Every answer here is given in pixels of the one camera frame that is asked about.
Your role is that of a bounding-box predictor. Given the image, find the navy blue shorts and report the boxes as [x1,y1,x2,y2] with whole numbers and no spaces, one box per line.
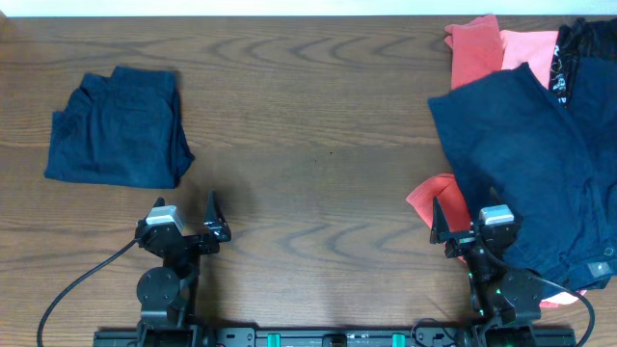
[428,58,616,290]

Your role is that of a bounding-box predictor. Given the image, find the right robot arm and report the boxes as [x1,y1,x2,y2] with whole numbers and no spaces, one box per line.
[430,198,541,346]

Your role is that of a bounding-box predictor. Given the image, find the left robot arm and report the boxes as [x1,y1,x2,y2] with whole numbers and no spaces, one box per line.
[135,191,231,347]

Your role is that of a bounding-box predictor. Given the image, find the folded navy shorts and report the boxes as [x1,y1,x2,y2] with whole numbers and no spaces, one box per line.
[44,67,195,189]

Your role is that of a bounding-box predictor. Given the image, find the pink coral t-shirt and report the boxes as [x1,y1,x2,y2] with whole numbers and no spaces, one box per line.
[498,29,588,309]

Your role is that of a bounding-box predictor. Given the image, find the red orange t-shirt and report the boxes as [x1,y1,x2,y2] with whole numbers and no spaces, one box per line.
[407,14,503,231]

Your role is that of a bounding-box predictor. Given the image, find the black printed t-shirt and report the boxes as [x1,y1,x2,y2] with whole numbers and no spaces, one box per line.
[548,17,616,108]

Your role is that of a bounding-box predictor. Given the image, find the right black cable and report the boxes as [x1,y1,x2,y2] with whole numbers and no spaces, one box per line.
[474,230,597,347]

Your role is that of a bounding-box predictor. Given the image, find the black cable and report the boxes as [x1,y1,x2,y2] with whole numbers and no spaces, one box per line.
[36,237,140,347]
[474,230,597,347]

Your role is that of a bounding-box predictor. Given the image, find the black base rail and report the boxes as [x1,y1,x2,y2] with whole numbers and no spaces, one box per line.
[93,326,577,347]

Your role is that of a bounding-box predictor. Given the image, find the left black cable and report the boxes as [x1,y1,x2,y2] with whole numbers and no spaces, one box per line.
[36,237,140,347]

